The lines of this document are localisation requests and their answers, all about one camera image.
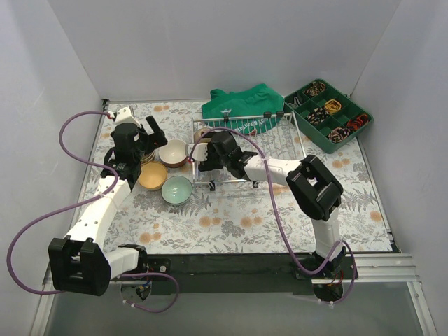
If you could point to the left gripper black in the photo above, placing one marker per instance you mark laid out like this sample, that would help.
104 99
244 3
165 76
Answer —
151 136

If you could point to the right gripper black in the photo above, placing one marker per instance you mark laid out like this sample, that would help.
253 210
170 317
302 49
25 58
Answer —
211 162

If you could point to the dark brown patterned bowl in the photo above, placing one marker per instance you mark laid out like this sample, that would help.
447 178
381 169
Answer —
148 157

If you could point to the red floral bowl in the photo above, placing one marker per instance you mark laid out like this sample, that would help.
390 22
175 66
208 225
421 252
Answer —
173 154

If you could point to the beige bowl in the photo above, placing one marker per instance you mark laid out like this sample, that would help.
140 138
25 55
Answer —
153 175
198 135

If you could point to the mint green dotted bowl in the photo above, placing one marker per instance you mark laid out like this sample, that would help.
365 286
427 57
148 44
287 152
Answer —
176 190

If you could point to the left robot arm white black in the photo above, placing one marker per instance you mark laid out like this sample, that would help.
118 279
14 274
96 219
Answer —
78 262

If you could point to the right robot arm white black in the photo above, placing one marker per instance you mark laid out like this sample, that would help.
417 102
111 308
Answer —
316 190

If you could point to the green cloth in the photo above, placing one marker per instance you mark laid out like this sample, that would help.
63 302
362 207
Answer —
243 111

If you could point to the floral patterned table mat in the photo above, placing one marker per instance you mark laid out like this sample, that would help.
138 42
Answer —
238 218

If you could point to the green divided organizer tray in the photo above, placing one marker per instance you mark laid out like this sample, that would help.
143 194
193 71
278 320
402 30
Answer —
326 116

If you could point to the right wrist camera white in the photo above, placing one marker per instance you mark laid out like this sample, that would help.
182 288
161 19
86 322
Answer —
197 152

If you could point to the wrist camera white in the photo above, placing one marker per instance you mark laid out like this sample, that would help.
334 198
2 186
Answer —
123 115
197 152

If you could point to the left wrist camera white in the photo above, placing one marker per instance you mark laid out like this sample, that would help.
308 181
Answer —
123 115

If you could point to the metal wire dish rack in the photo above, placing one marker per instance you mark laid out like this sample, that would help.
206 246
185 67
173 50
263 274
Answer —
277 135

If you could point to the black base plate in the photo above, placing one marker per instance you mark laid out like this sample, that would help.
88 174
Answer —
232 273

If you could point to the aluminium front rail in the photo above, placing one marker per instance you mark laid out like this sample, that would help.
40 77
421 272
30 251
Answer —
364 267

